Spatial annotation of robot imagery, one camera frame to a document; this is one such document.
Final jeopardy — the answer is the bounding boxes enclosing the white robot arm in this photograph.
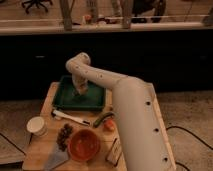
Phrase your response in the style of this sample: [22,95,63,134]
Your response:
[65,52,176,171]

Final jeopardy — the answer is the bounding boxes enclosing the black floor cable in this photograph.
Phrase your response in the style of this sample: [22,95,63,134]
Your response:
[165,125,213,171]

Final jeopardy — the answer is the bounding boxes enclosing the orange tomato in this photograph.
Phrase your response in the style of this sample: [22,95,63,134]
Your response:
[104,119,115,132]

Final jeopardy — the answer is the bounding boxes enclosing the green cucumber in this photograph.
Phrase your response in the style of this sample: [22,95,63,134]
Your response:
[93,112,114,128]

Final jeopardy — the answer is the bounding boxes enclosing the green plastic tray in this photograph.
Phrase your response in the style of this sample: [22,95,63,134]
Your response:
[52,75,106,111]

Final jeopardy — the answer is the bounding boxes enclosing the wooden board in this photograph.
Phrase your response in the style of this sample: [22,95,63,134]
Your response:
[22,82,176,171]

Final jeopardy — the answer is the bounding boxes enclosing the grey cloth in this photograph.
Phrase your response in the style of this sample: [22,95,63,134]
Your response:
[44,145,69,171]

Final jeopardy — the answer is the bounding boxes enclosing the orange bowl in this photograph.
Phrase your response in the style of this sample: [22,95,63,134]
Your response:
[67,129,101,162]

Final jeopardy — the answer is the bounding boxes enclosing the bunch of dark grapes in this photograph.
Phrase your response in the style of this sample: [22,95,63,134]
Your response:
[56,124,73,151]

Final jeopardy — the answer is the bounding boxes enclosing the white cup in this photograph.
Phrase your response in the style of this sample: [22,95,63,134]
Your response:
[26,116,47,136]

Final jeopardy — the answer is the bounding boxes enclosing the black office chair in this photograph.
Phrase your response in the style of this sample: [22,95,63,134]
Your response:
[21,0,53,14]

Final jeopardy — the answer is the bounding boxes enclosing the white handled knife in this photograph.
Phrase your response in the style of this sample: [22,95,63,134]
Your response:
[51,109,90,126]

